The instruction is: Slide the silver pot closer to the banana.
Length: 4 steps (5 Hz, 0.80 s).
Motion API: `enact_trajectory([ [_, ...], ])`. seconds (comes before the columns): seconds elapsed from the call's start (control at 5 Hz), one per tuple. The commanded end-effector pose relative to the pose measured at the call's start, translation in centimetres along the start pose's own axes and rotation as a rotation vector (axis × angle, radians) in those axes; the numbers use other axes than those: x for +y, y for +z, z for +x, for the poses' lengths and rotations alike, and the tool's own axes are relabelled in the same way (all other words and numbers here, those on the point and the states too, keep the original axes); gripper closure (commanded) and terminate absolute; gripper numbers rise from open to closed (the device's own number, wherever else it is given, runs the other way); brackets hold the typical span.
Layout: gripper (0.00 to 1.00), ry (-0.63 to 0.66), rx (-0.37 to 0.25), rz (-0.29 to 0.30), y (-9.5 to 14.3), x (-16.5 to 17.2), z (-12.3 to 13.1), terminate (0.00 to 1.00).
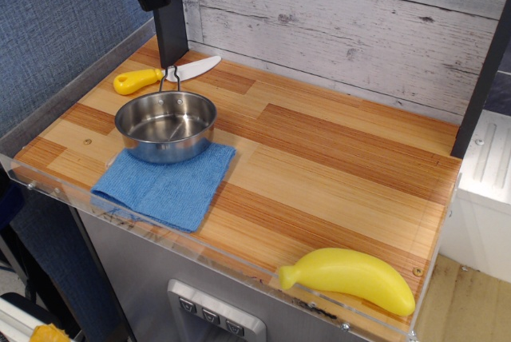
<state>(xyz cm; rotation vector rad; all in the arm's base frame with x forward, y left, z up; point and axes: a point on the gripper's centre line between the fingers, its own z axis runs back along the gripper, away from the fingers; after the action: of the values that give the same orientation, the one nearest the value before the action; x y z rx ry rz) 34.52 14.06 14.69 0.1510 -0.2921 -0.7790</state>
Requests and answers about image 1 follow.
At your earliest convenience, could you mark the small stainless steel pot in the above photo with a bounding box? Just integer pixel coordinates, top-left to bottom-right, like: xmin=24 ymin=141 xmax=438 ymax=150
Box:
xmin=115 ymin=89 xmax=217 ymax=164

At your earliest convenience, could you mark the yellow plastic toy banana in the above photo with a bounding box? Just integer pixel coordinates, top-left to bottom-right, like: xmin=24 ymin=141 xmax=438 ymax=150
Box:
xmin=279 ymin=248 xmax=416 ymax=316

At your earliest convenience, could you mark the blue folded cloth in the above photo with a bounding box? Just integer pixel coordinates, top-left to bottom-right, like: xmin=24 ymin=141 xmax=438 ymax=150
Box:
xmin=91 ymin=143 xmax=236 ymax=233

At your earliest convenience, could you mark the clear acrylic edge guard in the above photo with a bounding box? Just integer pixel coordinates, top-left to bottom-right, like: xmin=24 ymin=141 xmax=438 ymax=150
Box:
xmin=0 ymin=141 xmax=463 ymax=342

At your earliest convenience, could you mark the silver button control panel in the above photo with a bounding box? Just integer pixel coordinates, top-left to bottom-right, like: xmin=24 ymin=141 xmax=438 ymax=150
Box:
xmin=167 ymin=279 xmax=267 ymax=341

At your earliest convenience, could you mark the white ribbed side unit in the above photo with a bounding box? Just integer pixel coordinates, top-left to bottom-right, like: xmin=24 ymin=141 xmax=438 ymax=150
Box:
xmin=440 ymin=110 xmax=510 ymax=282

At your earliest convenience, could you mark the dark grey left post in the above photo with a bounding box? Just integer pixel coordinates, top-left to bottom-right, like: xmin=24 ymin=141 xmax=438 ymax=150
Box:
xmin=153 ymin=0 xmax=188 ymax=69

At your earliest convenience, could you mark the dark grey post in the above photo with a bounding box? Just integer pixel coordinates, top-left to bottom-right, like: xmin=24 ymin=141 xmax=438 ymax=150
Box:
xmin=153 ymin=0 xmax=188 ymax=69
xmin=450 ymin=0 xmax=510 ymax=159

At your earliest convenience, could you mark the yellow-handled white toy knife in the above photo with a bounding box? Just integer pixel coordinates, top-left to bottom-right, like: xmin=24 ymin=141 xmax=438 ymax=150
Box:
xmin=113 ymin=56 xmax=222 ymax=95

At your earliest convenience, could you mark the dark grey right post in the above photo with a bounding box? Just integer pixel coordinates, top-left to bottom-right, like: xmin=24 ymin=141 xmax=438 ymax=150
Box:
xmin=450 ymin=0 xmax=510 ymax=159

